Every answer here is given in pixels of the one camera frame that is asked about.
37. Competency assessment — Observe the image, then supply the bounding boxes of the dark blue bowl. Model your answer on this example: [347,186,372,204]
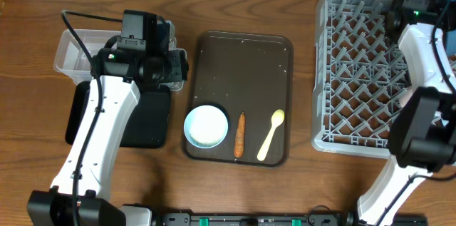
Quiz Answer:
[443,1,456,56]

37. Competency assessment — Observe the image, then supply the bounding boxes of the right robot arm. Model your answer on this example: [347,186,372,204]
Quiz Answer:
[350,9,455,225]

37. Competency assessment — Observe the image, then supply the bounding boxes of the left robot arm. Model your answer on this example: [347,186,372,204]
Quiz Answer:
[27,11,188,225]

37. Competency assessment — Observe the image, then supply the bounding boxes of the grey dishwasher rack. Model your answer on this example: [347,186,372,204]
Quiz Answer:
[311,0,410,159]

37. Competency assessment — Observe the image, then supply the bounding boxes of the black bin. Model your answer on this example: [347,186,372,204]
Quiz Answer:
[65,81,171,149]

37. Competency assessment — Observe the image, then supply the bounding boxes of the light blue rice bowl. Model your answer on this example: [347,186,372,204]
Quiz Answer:
[183,105,229,149]

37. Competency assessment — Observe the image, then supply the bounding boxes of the dark brown serving tray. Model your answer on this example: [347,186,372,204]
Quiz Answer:
[182,31,294,168]

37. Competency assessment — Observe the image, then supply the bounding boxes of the clear plastic bin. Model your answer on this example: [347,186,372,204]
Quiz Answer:
[54,21,187,84]

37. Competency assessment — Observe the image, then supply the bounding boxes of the orange carrot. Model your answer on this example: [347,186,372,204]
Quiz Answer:
[234,112,246,158]

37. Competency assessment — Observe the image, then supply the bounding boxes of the yellow plastic spoon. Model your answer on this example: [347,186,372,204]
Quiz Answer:
[256,109,285,161]

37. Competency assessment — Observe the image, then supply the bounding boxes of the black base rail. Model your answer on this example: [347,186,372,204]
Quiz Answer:
[156,204,428,226]

